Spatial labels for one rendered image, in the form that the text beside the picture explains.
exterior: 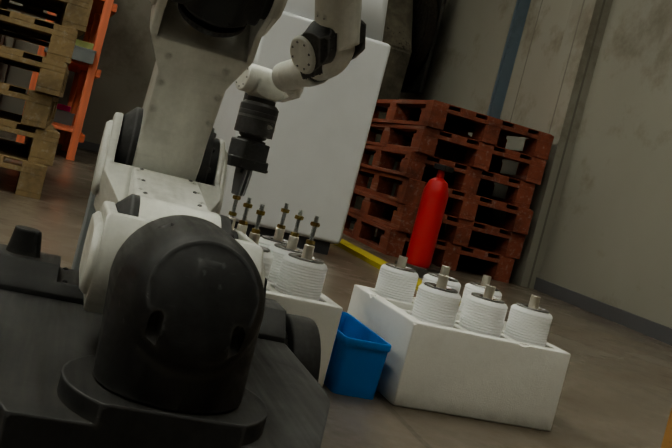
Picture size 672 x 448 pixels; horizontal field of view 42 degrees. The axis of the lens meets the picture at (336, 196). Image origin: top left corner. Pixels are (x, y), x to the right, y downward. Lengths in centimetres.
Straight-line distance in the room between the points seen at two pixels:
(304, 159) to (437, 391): 265
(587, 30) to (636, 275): 176
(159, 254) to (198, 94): 55
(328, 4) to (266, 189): 275
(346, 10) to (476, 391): 85
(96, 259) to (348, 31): 86
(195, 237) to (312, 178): 359
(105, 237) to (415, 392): 103
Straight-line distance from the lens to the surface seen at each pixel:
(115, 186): 132
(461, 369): 190
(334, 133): 442
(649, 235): 513
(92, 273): 98
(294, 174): 438
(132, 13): 927
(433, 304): 187
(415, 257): 466
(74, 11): 396
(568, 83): 603
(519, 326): 199
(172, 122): 136
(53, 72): 389
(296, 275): 175
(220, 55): 131
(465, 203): 560
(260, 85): 194
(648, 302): 503
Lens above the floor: 45
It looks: 2 degrees down
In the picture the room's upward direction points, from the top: 14 degrees clockwise
